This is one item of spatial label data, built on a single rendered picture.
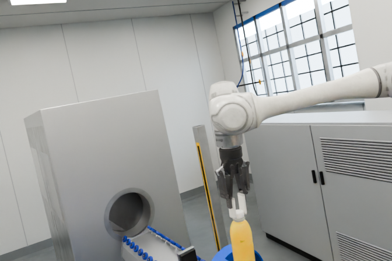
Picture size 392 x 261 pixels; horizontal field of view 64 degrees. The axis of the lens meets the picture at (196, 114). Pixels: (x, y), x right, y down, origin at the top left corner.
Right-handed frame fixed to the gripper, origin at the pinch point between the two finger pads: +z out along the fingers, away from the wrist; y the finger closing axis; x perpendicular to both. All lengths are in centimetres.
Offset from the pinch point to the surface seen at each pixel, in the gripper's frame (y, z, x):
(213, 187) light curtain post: -45, 22, -78
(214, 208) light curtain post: -43, 36, -78
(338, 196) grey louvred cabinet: -171, 66, -77
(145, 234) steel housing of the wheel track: -21, 65, -141
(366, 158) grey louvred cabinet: -164, 28, -47
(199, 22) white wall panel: -298, -164, -423
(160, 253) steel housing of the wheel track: -14, 63, -104
